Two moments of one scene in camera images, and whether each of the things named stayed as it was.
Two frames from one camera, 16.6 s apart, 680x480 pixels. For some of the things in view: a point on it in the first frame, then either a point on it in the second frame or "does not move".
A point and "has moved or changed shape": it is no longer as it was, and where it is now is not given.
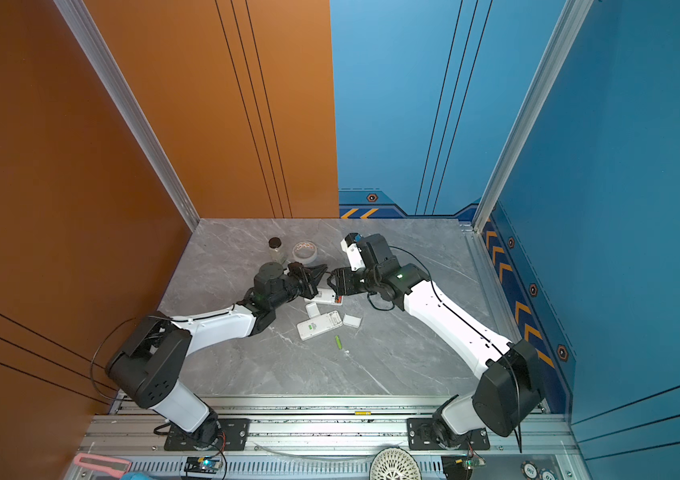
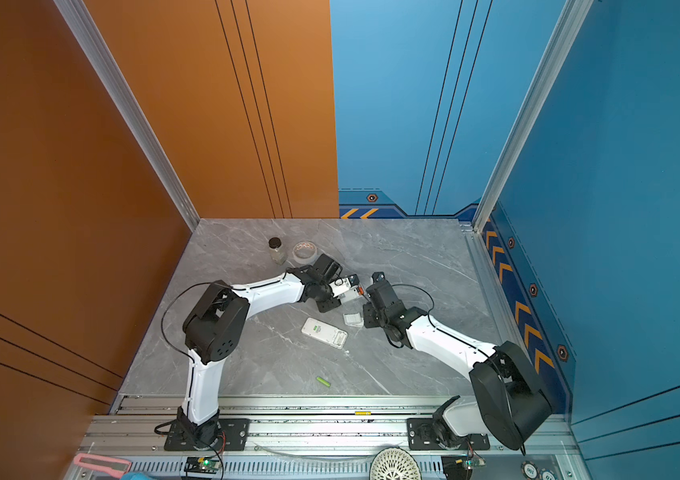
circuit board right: x=460 y=467 does not move
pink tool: x=116 y=466 does not move
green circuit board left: x=202 y=465 does not move
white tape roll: x=304 y=252 does not move
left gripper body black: x=298 y=282 to x=327 y=299
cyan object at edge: x=132 y=475 does not move
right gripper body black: x=356 y=282 to x=372 y=318
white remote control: x=318 y=325 has moved or changed shape
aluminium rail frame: x=321 y=438 does not move
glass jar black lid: x=276 y=253 does not move
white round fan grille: x=394 y=463 does not move
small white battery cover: x=312 y=310 to x=353 y=319
